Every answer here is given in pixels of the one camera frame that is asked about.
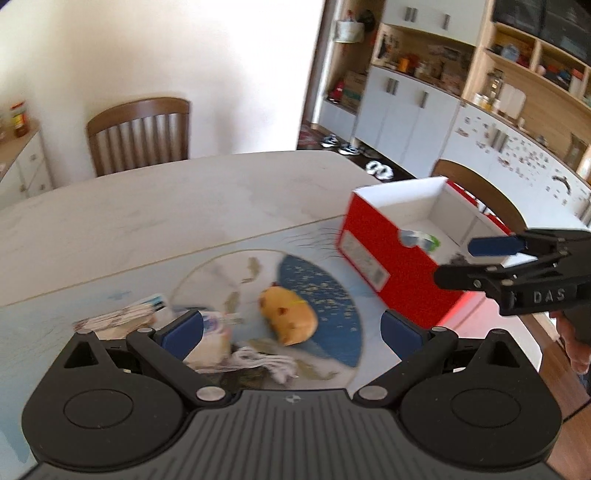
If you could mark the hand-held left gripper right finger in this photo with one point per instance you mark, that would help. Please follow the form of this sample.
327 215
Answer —
401 334

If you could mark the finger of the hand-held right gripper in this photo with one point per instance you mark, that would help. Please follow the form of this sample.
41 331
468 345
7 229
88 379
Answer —
461 276
491 245

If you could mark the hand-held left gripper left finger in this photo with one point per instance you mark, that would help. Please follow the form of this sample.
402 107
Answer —
184 330

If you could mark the bread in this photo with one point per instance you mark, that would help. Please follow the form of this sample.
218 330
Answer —
212 348

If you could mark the red cardboard box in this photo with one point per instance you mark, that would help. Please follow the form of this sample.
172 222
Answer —
378 221

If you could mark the orange hamster plush toy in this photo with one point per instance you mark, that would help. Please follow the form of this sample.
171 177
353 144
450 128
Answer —
288 316

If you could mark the person's right hand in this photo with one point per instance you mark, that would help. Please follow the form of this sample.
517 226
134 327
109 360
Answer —
575 339

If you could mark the brown wooden chair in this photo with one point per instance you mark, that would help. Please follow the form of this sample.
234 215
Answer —
498 194
138 107

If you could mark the green white packet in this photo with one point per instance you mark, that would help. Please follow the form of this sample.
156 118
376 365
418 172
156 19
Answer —
422 240

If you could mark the white blue flat packet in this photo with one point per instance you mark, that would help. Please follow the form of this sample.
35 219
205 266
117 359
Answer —
124 318

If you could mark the printed fish table mat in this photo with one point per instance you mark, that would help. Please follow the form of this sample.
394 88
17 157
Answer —
323 286

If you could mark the white slipper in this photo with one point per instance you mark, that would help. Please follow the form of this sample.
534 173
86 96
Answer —
373 165
384 172

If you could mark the white board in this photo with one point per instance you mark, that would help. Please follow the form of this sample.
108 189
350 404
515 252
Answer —
513 100

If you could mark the glass jar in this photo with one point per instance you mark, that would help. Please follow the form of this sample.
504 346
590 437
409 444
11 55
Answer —
495 83

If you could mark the black white sneaker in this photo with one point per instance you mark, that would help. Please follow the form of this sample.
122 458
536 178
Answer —
349 148
329 141

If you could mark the white low cabinet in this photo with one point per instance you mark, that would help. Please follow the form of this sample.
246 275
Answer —
334 117

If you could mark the stacked cardboard boxes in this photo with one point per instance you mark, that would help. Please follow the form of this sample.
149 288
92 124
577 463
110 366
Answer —
354 87

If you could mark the red toy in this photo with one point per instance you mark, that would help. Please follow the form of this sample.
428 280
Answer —
338 91

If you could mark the white sideboard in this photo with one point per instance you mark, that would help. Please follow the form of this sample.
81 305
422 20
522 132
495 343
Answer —
27 170

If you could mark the dark storage box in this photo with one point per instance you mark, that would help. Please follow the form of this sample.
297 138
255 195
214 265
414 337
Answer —
540 18

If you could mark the red lid jar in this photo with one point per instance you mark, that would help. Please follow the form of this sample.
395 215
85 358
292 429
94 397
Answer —
19 121

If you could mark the white wooden wall cabinet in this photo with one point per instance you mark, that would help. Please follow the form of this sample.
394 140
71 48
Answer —
406 120

